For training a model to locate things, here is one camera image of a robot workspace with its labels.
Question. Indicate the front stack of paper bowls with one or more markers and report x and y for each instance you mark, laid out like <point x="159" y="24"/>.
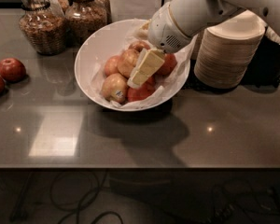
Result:
<point x="227" y="50"/>

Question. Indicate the glass jar of granola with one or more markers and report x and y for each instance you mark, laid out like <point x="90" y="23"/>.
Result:
<point x="86" y="17"/>
<point x="44" y="29"/>

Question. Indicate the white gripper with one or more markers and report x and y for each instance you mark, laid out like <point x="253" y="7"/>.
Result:
<point x="165" y="31"/>

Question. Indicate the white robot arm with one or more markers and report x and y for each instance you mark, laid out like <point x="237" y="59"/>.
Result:
<point x="192" y="16"/>

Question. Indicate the glass jar of granola right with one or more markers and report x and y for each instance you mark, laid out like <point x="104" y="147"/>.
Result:
<point x="86" y="17"/>

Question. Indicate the red apple on table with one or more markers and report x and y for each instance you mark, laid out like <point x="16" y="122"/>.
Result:
<point x="12" y="70"/>

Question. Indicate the white bowl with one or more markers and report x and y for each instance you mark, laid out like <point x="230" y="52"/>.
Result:
<point x="96" y="52"/>

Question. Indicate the yellow apple with sticker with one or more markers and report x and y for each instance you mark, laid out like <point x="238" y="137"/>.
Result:
<point x="115" y="88"/>

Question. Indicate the red apple front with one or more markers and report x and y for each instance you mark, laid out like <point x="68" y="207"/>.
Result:
<point x="140" y="94"/>

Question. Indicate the white paper liner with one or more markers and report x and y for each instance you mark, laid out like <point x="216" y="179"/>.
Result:
<point x="174" y="75"/>

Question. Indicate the yellow apple center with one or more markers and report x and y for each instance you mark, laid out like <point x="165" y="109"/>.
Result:
<point x="127" y="61"/>

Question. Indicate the glass jar of granola left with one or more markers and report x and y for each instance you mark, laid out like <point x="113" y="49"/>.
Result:
<point x="44" y="29"/>

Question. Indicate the red apple right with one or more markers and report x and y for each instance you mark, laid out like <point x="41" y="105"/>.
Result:
<point x="169" y="65"/>

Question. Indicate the pink apple left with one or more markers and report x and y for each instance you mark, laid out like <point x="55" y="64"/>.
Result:
<point x="111" y="65"/>

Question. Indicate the red-yellow apple back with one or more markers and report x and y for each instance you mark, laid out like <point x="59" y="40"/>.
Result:
<point x="139" y="45"/>

